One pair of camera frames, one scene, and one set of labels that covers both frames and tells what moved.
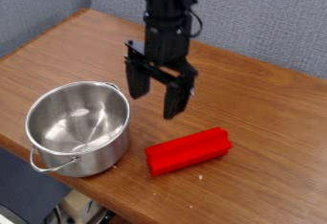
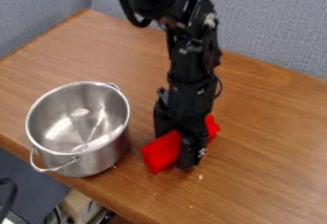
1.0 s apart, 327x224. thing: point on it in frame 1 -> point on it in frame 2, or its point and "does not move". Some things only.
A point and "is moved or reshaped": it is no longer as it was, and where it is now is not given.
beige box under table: [80, 209] does not move
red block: [188, 150] is moved or reshaped
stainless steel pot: [77, 125] does not move
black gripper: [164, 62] -> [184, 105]
